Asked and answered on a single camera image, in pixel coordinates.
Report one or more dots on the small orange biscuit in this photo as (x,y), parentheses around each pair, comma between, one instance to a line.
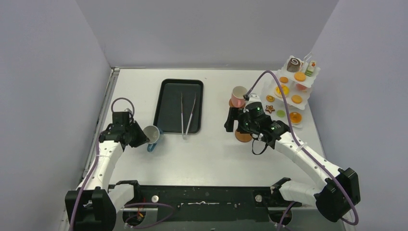
(283,80)

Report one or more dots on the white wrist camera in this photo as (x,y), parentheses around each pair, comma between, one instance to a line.
(252,98)
(129,113)

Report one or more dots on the white three-tier dessert stand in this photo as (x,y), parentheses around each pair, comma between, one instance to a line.
(288,97)

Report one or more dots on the pink ceramic cup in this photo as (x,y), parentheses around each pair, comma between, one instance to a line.
(237,95)

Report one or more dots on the round wooden coaster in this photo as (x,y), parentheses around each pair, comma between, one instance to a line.
(242,137)
(231,104)

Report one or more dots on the black serving tray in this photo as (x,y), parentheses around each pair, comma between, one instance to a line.
(168,108)

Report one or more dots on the metal serving tongs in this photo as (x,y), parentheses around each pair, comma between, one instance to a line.
(184,131)

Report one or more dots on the yellow fruit tart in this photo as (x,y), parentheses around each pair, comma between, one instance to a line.
(281,90)

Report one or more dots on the plain orange round cookie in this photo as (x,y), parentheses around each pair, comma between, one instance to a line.
(297,99)

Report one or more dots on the chocolate swirl roll cake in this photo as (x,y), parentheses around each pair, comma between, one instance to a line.
(294,65)

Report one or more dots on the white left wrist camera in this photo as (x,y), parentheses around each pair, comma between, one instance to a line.
(129,113)

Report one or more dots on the blue patterned ceramic cup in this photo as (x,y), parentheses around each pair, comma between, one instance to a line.
(154,134)

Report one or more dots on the green round macaron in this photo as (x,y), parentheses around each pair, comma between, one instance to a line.
(281,113)

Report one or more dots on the brown star cookie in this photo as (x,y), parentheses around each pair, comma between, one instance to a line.
(269,109)

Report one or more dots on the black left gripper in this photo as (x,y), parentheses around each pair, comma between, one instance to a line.
(142,138)

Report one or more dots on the pink strawberry cake slice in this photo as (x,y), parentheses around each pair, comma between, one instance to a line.
(301,87)

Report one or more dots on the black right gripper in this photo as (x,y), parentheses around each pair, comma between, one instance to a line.
(235,116)

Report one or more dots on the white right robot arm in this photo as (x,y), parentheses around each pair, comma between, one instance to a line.
(334,191)

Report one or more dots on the orange macaron sandwich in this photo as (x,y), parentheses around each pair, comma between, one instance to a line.
(300,76)

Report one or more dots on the green layered cake slice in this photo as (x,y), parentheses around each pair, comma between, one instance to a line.
(310,68)

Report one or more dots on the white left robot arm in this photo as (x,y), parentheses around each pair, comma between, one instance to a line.
(92,207)

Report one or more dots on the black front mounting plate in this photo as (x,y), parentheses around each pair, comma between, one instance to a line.
(207,203)

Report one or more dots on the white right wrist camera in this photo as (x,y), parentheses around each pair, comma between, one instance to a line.
(252,98)

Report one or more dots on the small patterned orange cookie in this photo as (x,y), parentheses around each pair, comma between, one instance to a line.
(270,98)

